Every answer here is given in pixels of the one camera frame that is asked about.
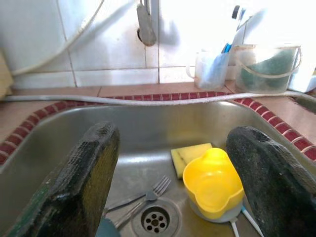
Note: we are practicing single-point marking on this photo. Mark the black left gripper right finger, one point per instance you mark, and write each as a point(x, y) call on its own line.
point(276, 187)

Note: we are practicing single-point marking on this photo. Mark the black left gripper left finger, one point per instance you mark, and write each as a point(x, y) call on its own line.
point(74, 187)

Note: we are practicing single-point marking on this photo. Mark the yellow plastic bowl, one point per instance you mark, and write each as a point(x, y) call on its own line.
point(212, 182)

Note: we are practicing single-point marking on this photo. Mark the metal fork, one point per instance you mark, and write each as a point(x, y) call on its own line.
point(160, 186)

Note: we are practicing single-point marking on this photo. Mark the stainless steel sink basin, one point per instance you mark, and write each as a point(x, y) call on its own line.
point(148, 128)
point(306, 101)

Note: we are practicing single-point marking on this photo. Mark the yellow dish sponge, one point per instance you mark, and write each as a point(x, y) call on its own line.
point(182, 155)

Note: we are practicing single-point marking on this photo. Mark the clear toothbrush holder cup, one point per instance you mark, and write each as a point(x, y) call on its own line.
point(209, 74)

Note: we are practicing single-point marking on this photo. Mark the thin white tube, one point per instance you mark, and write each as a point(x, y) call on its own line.
point(74, 39)

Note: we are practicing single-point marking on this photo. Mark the metal wall tap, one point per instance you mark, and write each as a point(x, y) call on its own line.
point(146, 27)

